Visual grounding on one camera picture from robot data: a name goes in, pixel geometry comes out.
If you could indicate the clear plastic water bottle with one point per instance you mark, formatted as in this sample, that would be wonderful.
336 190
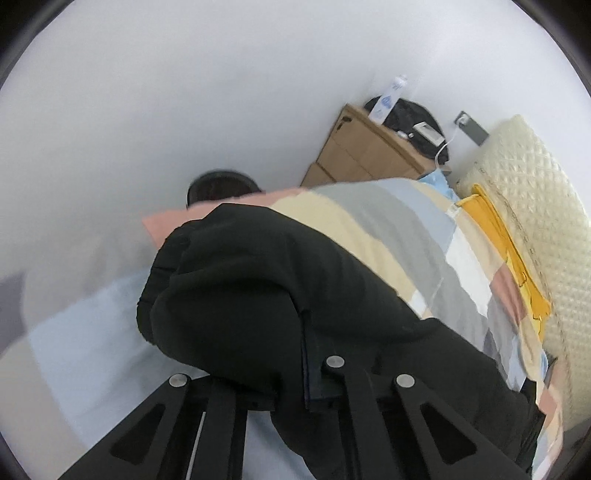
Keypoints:
387 100

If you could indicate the cream quilted headboard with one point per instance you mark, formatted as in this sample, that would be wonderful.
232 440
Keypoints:
531 194

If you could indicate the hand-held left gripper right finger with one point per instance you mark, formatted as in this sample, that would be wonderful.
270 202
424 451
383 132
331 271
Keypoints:
369 417

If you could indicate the yellow cloth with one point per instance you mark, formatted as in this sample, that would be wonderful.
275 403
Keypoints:
501 240

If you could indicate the black jacket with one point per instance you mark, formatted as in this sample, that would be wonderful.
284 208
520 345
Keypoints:
258 295

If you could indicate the wooden nightstand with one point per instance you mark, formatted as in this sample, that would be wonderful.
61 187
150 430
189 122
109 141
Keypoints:
364 150

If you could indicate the grey wall socket plate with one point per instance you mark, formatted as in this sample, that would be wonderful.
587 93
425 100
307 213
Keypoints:
472 128

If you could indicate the white rectangular device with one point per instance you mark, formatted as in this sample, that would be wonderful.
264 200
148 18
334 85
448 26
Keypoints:
427 131

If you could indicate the black bag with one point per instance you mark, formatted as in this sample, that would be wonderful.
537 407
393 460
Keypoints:
408 115

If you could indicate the patchwork pastel blanket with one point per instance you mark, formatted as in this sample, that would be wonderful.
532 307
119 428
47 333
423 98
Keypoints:
369 221

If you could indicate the black round object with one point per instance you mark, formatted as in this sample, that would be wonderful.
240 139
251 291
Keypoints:
220 185

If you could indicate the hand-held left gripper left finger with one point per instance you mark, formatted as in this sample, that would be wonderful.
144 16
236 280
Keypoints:
217 417

